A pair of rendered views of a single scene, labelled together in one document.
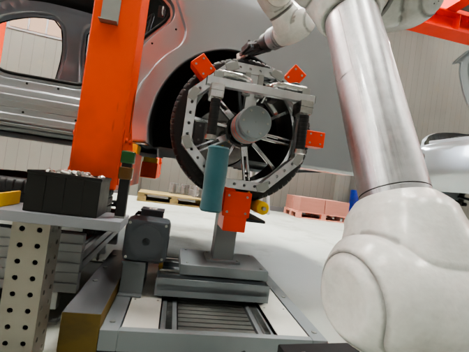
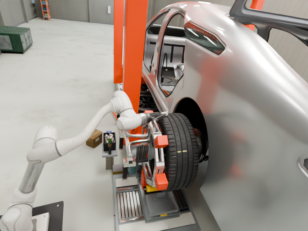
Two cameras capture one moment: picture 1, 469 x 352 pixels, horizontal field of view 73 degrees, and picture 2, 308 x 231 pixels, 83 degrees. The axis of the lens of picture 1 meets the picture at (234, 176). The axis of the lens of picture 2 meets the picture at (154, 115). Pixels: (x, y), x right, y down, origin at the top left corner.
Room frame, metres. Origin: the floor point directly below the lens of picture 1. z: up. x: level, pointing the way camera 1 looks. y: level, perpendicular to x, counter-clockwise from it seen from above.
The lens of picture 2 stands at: (1.24, -1.15, 1.89)
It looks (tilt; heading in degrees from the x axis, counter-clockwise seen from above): 31 degrees down; 82
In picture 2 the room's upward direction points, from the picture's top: 8 degrees clockwise
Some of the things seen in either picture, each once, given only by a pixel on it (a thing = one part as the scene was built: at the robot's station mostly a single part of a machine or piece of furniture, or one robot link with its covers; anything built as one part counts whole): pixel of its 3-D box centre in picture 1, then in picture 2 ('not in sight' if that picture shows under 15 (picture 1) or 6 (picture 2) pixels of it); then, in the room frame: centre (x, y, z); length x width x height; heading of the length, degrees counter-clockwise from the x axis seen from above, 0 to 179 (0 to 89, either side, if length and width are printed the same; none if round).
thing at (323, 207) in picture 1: (315, 208); not in sight; (7.54, -2.01, 0.23); 1.34 x 0.97 x 0.47; 107
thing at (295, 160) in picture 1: (246, 128); (150, 151); (1.40, -0.02, 0.85); 0.54 x 0.07 x 0.54; 100
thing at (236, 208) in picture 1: (232, 209); (150, 178); (1.44, -0.01, 0.48); 0.16 x 0.12 x 0.17; 10
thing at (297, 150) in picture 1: (301, 133); (124, 171); (1.20, -0.23, 0.83); 0.04 x 0.04 x 0.16
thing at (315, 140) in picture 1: (312, 140); (160, 181); (1.47, -0.33, 0.85); 0.09 x 0.08 x 0.07; 100
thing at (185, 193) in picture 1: (173, 193); not in sight; (6.46, 1.17, 0.19); 1.39 x 0.96 x 0.39; 107
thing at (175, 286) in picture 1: (209, 277); (156, 195); (1.56, 0.05, 0.13); 0.50 x 0.36 x 0.10; 100
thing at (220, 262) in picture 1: (223, 239); (160, 188); (1.57, 0.01, 0.32); 0.40 x 0.30 x 0.28; 100
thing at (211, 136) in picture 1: (213, 117); (121, 142); (1.14, 0.10, 0.83); 0.04 x 0.04 x 0.16
